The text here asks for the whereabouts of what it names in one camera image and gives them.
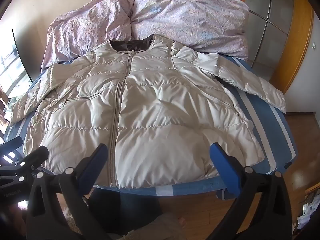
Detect white puffer jacket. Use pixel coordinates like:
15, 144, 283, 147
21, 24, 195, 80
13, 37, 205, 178
9, 34, 287, 189

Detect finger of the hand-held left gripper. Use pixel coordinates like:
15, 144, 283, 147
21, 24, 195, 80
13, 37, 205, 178
0, 136, 23, 151
0, 146, 50, 183

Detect wooden wardrobe with grey panels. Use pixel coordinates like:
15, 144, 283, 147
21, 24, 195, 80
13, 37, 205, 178
236, 0, 314, 95

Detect beige fuzzy garment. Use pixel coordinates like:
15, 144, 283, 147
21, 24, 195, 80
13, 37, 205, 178
120, 212, 185, 240

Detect cluttered storage box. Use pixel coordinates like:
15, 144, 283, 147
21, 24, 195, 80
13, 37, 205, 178
296, 184, 320, 232

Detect person's legs in dark pants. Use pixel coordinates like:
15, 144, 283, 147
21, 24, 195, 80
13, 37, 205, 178
94, 187, 162, 232

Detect blue striped bed sheet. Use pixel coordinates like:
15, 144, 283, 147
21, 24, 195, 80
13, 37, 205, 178
4, 55, 298, 200

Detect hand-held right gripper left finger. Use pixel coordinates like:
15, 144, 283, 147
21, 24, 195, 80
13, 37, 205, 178
26, 144, 109, 240

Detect pink floral duvet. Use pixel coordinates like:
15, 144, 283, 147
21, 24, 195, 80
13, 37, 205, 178
41, 0, 250, 70

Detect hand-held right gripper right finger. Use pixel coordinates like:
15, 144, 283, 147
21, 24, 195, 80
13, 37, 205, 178
209, 142, 294, 240

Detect black television screen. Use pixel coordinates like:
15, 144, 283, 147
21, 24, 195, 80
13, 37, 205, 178
0, 29, 33, 98

